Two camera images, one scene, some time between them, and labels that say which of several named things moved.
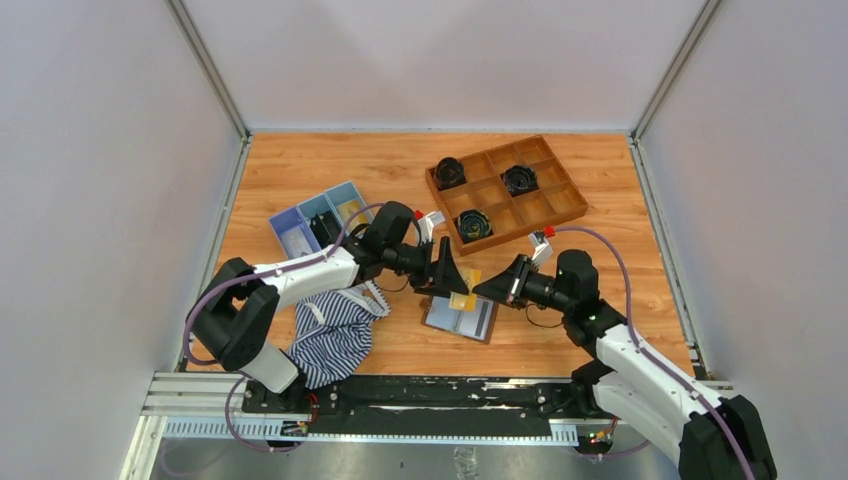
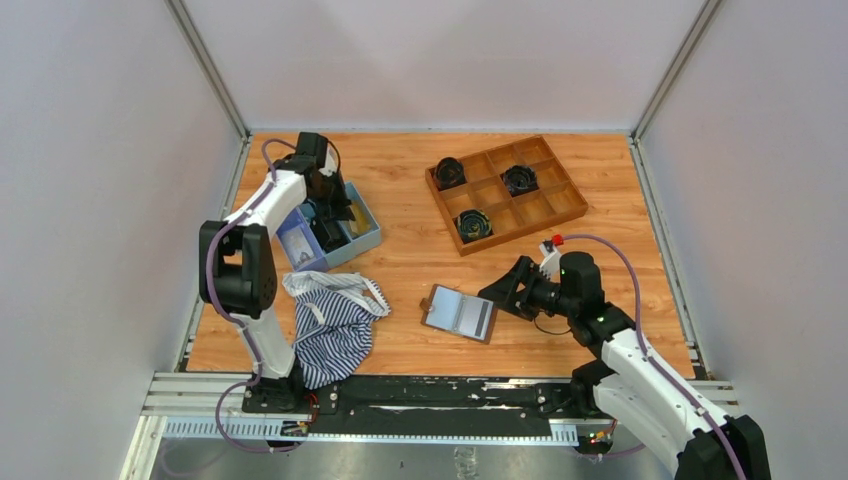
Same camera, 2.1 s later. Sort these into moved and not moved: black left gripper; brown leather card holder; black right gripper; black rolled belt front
Moved: black left gripper
Not moved: black rolled belt front; black right gripper; brown leather card holder
